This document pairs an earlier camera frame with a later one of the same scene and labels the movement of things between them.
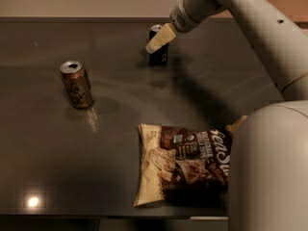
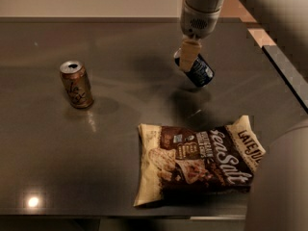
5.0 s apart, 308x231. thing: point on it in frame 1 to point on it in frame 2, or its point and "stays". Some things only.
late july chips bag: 180,164 stays
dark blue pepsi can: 161,56 to 200,72
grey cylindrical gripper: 180,20 to 198,24
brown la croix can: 76,82 stays
